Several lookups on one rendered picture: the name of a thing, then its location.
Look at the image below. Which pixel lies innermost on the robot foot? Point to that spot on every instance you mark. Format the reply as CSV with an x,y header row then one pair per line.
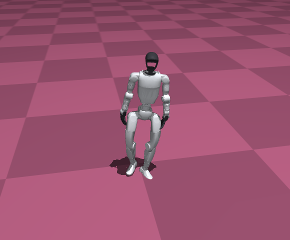
x,y
131,168
146,173

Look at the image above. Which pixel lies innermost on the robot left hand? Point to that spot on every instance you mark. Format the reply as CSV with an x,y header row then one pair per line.
x,y
163,121

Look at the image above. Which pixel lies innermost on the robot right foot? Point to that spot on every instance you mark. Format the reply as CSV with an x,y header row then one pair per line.
x,y
131,168

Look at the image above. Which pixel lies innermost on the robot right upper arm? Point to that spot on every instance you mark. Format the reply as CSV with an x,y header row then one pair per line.
x,y
134,77

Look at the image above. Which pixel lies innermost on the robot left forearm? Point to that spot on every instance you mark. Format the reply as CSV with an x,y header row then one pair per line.
x,y
166,109

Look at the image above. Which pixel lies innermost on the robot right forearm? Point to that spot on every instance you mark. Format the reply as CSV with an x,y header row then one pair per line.
x,y
125,104

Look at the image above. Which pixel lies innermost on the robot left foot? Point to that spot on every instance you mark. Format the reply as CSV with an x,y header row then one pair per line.
x,y
146,173

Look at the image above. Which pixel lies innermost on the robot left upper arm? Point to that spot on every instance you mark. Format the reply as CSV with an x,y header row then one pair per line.
x,y
165,88

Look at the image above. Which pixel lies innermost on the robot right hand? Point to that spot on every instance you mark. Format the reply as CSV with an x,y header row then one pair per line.
x,y
123,119

